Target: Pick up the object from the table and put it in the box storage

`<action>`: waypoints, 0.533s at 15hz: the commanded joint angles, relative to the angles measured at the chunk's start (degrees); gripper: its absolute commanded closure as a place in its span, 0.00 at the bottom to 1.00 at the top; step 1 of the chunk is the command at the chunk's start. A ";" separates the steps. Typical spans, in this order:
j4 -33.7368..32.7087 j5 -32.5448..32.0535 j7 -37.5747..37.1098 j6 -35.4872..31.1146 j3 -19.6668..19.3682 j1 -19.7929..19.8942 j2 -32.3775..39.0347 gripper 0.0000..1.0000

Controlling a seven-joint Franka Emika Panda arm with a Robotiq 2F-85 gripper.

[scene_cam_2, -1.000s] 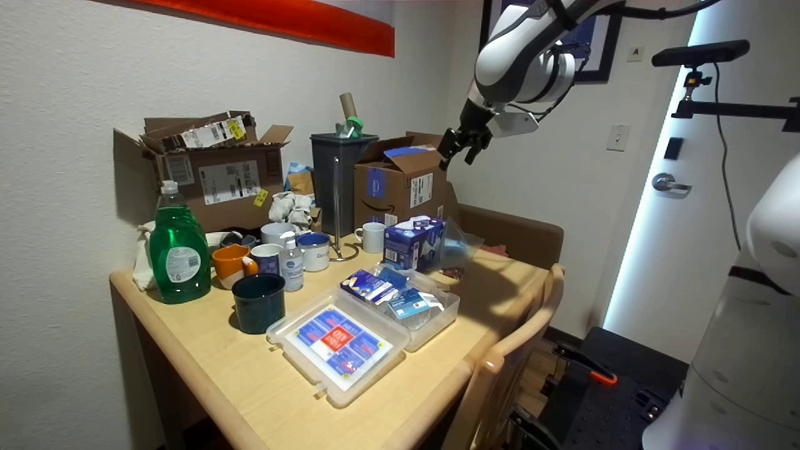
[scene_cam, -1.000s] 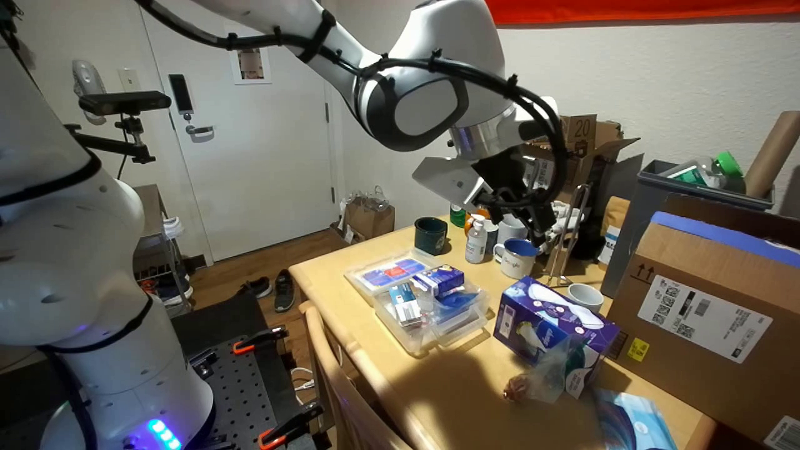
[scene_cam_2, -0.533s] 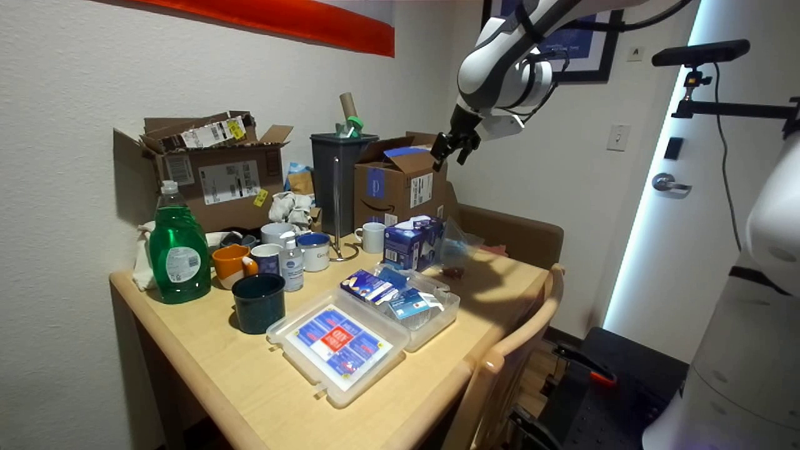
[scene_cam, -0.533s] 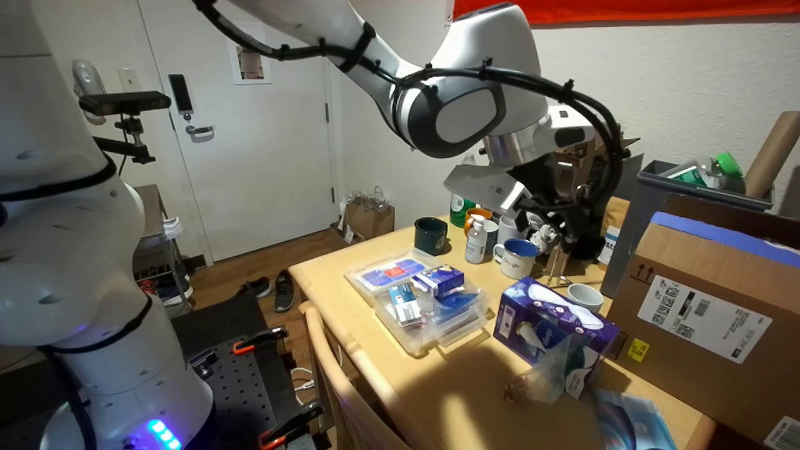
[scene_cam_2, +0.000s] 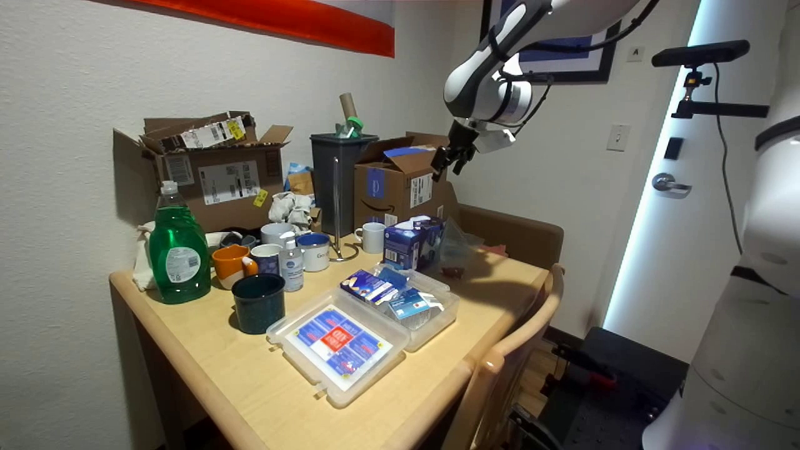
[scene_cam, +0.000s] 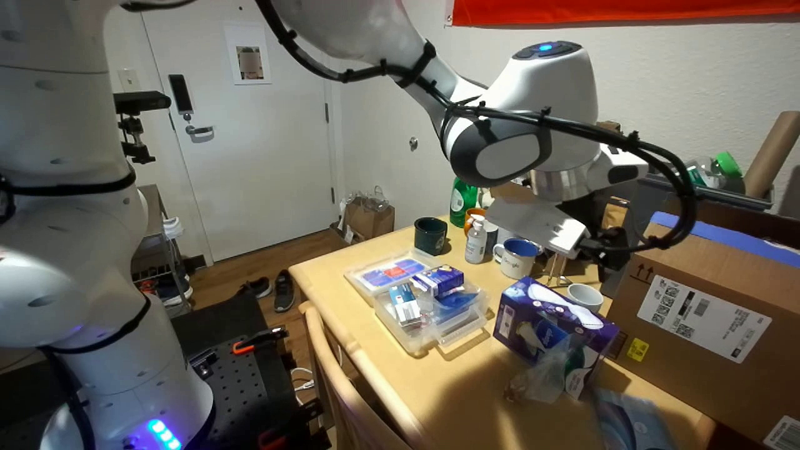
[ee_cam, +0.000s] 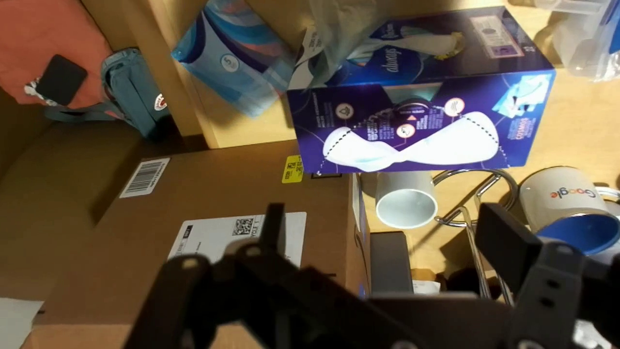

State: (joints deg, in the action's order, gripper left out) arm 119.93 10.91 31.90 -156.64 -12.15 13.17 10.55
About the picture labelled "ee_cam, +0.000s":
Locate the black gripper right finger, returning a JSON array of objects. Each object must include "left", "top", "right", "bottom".
[{"left": 475, "top": 203, "right": 545, "bottom": 307}]

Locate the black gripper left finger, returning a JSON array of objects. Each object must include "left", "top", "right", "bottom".
[{"left": 258, "top": 203, "right": 289, "bottom": 261}]

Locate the light blue pad packet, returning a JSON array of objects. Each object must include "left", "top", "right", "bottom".
[{"left": 169, "top": 0, "right": 297, "bottom": 121}]

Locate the brown shipping box with label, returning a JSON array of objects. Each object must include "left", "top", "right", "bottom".
[{"left": 26, "top": 139, "right": 375, "bottom": 349}]

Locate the clear plastic storage box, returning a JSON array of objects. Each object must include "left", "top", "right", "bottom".
[{"left": 532, "top": 0, "right": 620, "bottom": 84}]

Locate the white mug blue inside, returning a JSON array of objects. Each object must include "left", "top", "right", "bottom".
[{"left": 516, "top": 166, "right": 620, "bottom": 259}]

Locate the plain white mug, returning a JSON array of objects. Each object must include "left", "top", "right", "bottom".
[{"left": 373, "top": 172, "right": 443, "bottom": 234}]

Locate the purple pad carton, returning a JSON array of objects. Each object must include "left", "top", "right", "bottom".
[{"left": 286, "top": 5, "right": 559, "bottom": 179}]

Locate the teal bag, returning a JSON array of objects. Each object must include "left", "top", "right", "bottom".
[{"left": 43, "top": 47, "right": 171, "bottom": 142}]

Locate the black phone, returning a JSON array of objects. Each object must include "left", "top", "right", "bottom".
[{"left": 34, "top": 53, "right": 90, "bottom": 108}]

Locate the orange cushion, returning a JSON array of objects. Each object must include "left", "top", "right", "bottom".
[{"left": 0, "top": 0, "right": 117, "bottom": 113}]

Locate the thin wire loop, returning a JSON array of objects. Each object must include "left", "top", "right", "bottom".
[{"left": 431, "top": 170, "right": 520, "bottom": 234}]

